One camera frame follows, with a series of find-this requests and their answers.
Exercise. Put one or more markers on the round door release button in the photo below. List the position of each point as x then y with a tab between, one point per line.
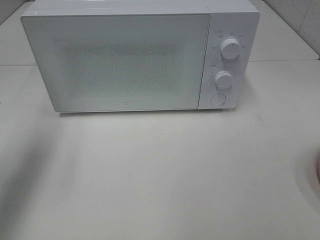
218	100

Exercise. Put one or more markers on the white microwave door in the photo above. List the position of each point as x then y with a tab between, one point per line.
105	63

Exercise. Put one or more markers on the white timer knob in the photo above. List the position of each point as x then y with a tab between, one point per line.
223	79

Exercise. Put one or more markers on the pink plate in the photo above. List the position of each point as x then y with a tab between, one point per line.
318	169

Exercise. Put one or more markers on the white microwave oven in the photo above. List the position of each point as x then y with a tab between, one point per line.
227	18

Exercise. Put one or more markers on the white power knob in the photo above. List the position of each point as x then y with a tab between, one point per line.
230	48

